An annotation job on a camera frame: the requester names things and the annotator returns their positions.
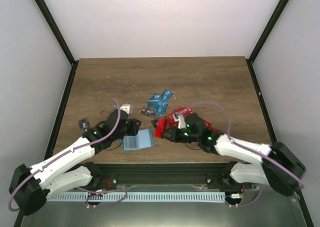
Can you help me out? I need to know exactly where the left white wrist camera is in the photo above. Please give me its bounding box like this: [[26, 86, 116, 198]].
[[120, 103, 133, 115]]

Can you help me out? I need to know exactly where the grey metal tray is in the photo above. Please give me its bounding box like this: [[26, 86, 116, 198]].
[[21, 187, 307, 227]]

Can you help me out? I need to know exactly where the red VIP card far right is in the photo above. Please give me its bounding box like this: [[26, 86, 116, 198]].
[[204, 120, 220, 132]]

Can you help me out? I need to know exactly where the left black frame post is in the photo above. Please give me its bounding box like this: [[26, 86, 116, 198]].
[[26, 0, 77, 66]]

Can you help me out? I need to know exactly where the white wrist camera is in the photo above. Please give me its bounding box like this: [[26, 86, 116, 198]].
[[120, 103, 133, 115], [173, 113, 187, 129]]

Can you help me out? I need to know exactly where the teal leather card holder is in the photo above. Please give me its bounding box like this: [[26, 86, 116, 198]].
[[122, 128, 154, 152]]

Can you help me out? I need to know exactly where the light blue slotted cable duct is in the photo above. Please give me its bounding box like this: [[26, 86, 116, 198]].
[[50, 191, 226, 203]]

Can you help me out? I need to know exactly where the blue card lower pile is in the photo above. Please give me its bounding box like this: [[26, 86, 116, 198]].
[[153, 102, 168, 116]]

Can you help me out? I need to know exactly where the red VIP card centre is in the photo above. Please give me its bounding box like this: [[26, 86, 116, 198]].
[[154, 118, 166, 139]]

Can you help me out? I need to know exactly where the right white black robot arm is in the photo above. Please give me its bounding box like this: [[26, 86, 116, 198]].
[[156, 112, 306, 197]]

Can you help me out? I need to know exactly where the black card beside blue pile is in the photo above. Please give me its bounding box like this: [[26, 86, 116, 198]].
[[140, 106, 156, 118]]

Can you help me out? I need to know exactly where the right black frame post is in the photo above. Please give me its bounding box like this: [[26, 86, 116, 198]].
[[248, 0, 298, 63]]

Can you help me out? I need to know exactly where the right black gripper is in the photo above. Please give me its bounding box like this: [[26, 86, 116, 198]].
[[161, 125, 201, 144]]

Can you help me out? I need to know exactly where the black frame post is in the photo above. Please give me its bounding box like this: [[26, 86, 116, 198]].
[[248, 0, 298, 63], [26, 0, 77, 66]]

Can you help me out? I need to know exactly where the black card near holder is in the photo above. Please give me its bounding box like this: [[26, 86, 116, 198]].
[[150, 118, 159, 129]]

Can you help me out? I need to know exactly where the black aluminium front rail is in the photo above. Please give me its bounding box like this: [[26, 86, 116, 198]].
[[63, 161, 242, 190]]

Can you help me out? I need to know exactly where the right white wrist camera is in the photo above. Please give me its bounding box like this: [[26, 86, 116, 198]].
[[173, 113, 187, 129]]

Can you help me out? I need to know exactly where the blue card with stripe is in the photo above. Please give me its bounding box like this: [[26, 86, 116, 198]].
[[147, 93, 163, 107]]

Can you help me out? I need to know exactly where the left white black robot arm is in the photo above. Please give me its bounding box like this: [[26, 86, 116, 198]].
[[7, 109, 141, 216]]

